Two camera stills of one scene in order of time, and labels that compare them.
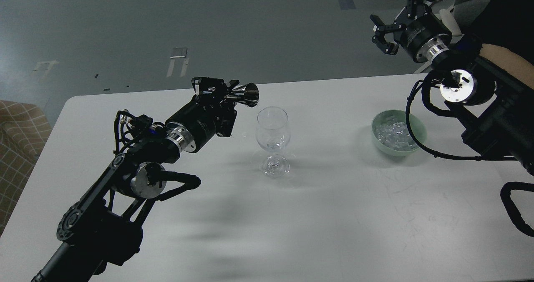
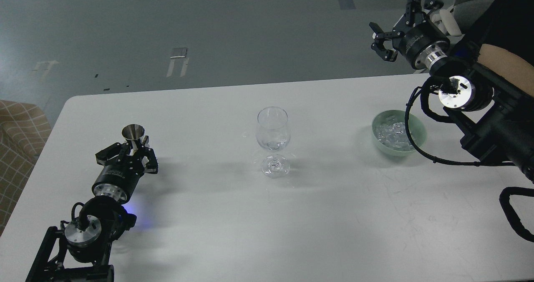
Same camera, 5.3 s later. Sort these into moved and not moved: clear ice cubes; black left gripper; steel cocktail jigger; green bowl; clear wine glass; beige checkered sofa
Moved: black left gripper; steel cocktail jigger
Not moved: green bowl; clear wine glass; clear ice cubes; beige checkered sofa
